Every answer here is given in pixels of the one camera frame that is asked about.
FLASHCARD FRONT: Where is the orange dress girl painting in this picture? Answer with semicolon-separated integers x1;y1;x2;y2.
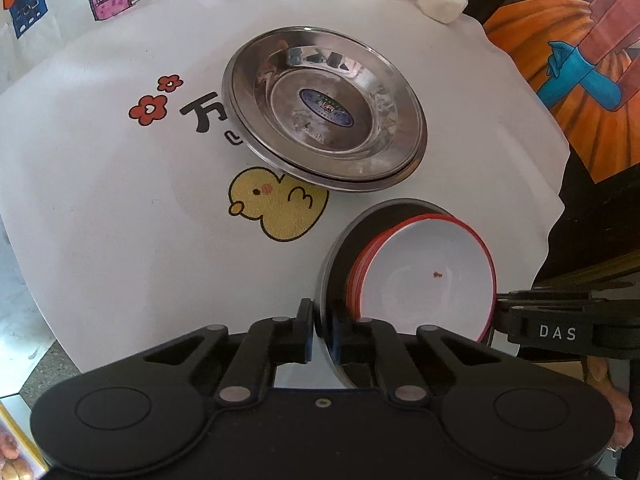
484;0;639;182

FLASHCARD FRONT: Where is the person's right hand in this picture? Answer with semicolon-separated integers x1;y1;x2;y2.
585;356;634;451

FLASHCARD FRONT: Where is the steel plate stack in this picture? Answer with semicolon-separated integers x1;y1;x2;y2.
222;26;427;193

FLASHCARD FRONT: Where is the steel bowl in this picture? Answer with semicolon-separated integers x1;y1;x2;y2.
314;198;451;388

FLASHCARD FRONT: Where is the white bowl red rim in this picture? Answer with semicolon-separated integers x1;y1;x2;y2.
345;214;497;341

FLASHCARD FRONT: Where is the white printed table mat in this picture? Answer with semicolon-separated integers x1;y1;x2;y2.
1;0;570;370

